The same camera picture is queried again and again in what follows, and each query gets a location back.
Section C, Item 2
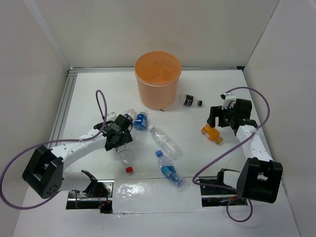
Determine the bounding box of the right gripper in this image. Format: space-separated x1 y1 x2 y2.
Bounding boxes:
207 103 237 128

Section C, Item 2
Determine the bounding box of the red label clear bottle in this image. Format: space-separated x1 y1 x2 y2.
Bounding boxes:
115 145 133 174

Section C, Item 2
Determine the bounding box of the orange juice bottle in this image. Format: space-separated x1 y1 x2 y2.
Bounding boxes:
201 124 223 145

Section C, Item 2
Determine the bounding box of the Pepsi label clear bottle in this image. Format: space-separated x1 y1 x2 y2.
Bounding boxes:
123 109 137 123

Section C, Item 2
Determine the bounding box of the blue label clear bottle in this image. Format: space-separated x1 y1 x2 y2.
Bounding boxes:
134 111 148 131

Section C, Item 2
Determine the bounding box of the black label small bottle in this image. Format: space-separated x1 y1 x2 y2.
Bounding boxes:
179 94 203 108

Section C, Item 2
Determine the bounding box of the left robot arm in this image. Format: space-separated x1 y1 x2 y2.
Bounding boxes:
22 114 133 199

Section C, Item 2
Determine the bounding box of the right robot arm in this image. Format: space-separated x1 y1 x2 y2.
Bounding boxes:
207 93 283 203

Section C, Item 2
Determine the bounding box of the orange plastic bin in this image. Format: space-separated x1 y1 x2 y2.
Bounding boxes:
134 51 182 110

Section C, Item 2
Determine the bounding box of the clear white cap bottle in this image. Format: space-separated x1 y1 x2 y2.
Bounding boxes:
148 125 182 159

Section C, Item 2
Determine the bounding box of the blue cap crushed bottle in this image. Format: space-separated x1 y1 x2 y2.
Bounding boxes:
156 150 186 192

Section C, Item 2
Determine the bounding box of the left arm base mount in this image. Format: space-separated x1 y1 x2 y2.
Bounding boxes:
66 171 114 214

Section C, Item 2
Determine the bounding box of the aluminium frame rail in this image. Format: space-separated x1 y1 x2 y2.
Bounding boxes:
52 67 246 140

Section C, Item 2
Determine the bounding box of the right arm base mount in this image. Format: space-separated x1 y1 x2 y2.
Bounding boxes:
193 168 247 207

